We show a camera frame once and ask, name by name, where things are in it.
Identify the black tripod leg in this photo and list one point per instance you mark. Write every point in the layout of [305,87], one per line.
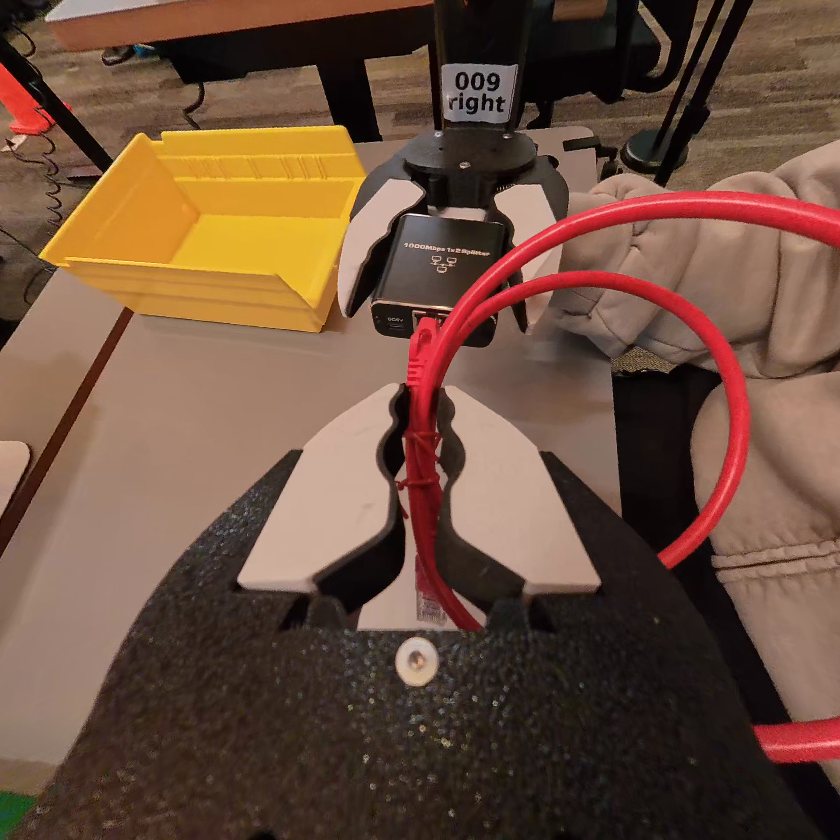
[65,118]

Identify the black ethernet splitter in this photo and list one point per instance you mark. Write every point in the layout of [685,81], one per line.
[433,275]

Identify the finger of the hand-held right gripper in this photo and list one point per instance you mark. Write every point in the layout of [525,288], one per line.
[531,203]
[367,236]

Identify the large yellow storage bin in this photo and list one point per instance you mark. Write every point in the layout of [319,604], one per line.
[249,243]

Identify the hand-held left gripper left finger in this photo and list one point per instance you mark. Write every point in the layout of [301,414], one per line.
[328,512]

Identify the black round-base stand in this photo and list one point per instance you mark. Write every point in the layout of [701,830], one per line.
[653,154]

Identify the black office chair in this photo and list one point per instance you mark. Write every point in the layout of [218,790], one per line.
[590,59]

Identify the grey wood-edged table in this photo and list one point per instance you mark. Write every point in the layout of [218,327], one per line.
[197,16]

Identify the orange traffic cone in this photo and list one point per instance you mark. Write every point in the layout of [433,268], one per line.
[26,105]

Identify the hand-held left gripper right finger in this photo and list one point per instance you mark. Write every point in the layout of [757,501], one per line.
[518,512]

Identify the beige zip sweatshirt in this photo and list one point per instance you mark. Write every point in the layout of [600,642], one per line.
[787,492]

